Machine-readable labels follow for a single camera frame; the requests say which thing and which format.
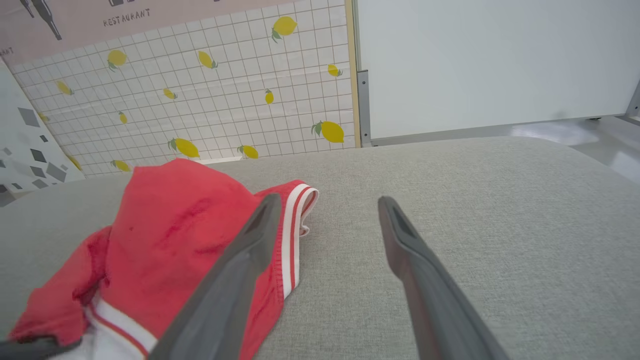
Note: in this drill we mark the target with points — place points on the lemon print tile panel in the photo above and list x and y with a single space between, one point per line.
225 85

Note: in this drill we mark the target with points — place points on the white panel with grey shapes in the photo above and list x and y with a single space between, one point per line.
25 145

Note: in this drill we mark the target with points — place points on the white partition with metal frame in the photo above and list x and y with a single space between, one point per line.
490 65

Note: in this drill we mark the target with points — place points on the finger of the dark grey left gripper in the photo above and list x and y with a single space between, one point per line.
225 295

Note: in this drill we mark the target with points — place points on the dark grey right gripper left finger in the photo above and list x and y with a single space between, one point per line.
30 348

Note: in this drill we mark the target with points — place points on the red garment with white stripes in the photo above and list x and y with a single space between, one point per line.
170 235

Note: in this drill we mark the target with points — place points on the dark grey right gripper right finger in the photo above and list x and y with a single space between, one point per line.
440 310

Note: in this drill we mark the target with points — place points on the pink restaurant poster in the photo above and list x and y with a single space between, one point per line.
75 25

